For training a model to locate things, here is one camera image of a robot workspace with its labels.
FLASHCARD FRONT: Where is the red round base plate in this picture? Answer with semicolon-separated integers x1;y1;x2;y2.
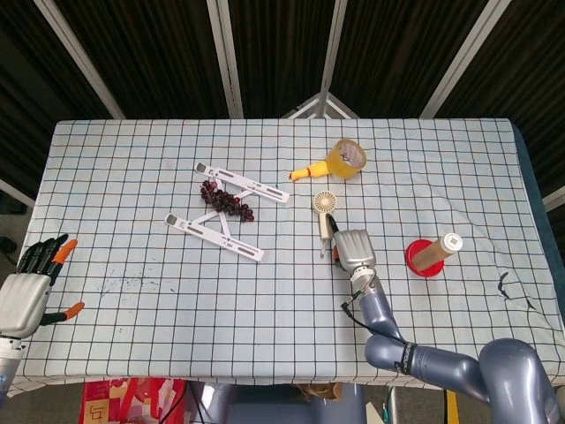
404;238;446;279

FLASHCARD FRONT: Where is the dark red grape bunch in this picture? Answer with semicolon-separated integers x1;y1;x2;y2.
200;179;256;223

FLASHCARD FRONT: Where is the small white handheld fan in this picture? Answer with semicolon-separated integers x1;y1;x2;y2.
313;189;339;242

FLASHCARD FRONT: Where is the white folding laptop stand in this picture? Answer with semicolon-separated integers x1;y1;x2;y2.
164;162;291;262

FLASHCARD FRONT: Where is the grey robot torso base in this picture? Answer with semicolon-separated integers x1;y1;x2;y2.
189;382;367;424

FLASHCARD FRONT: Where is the checked light blue tablecloth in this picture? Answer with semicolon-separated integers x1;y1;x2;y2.
8;117;565;394

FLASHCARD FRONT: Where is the white screen frame post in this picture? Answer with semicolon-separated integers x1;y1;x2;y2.
206;0;245;119
419;0;509;119
318;0;350;96
34;0;126;120

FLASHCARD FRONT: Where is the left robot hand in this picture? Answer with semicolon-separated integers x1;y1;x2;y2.
0;233;86;339

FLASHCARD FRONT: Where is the white screen foot bracket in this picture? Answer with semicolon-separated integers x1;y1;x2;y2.
281;91;359;119

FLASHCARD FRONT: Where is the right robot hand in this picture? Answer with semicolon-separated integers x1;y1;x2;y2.
328;216;379;273

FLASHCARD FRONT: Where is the red printed bag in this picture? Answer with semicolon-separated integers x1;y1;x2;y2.
83;376;187;424

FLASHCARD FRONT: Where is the yellow packing tape roll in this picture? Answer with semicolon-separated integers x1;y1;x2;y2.
325;138;367;180

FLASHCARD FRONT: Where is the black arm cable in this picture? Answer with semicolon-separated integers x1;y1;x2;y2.
340;276;407;345

